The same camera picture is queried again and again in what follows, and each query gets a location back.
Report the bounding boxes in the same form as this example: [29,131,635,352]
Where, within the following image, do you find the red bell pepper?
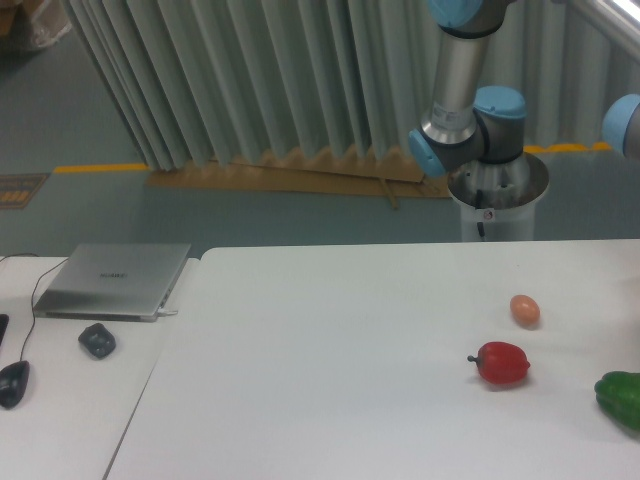
[467,341,530,385]

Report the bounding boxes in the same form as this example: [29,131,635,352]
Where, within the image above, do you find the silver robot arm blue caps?
[408,1,549,210]

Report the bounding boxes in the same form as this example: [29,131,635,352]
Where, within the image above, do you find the green bell pepper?
[594,371,639,431]

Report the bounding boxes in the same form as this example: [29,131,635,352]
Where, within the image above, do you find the flat brown cardboard sheet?
[146,146,449,209]

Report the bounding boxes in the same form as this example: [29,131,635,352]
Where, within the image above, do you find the silver closed laptop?
[34,243,191,322]

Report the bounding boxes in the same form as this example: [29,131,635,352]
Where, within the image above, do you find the grey pleated curtain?
[64,1,639,170]

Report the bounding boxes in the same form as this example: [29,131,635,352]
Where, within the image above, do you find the brown egg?
[510,294,541,328]

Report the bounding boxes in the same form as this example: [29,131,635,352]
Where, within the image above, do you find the small black controller puck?
[78,323,117,360]

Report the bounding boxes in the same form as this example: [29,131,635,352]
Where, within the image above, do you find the black keyboard edge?
[0,314,9,345]

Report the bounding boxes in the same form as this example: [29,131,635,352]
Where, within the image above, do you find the black computer mouse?
[0,360,31,409]

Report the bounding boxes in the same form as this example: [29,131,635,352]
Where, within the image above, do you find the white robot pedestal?
[453,198,536,242]

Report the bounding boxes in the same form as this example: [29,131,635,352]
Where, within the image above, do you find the black mouse cable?
[0,253,76,363]

